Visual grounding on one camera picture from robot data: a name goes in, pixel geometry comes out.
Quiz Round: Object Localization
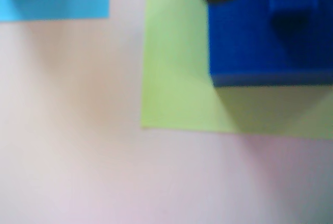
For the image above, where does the large blue cube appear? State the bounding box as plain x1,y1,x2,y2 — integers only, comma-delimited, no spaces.
207,0,333,88

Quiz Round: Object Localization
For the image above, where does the green paper square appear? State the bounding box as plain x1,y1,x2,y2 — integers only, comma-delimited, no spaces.
140,0,333,140

